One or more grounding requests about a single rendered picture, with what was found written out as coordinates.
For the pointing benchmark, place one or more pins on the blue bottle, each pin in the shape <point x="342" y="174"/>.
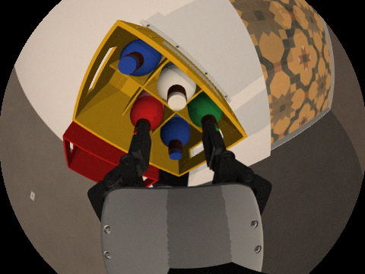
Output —
<point x="175" y="133"/>
<point x="138" y="59"/>

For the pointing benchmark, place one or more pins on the green bottle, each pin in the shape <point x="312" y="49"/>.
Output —
<point x="202" y="107"/>

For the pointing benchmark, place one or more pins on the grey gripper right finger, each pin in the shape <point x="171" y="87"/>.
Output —
<point x="227" y="169"/>

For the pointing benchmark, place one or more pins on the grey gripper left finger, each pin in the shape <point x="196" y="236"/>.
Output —
<point x="128" y="172"/>

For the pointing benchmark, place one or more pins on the red crate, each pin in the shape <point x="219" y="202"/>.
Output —
<point x="93" y="158"/>

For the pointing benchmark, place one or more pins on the white bottle with grey label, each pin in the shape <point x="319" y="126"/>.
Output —
<point x="173" y="85"/>

